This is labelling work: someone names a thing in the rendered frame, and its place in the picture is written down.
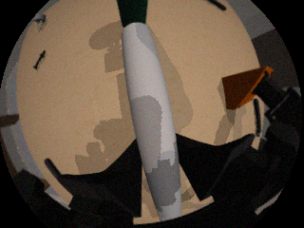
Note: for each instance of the dark green post with cap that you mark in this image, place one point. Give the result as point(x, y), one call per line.
point(132, 11)

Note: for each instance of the black rod with grey end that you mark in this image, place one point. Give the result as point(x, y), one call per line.
point(258, 125)
point(219, 5)
point(52, 169)

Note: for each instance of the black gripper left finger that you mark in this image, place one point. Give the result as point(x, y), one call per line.
point(120, 182)

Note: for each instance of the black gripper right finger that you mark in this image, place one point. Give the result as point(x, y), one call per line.
point(204, 163)

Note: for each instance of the grey metal pipe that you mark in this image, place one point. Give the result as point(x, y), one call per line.
point(152, 119)

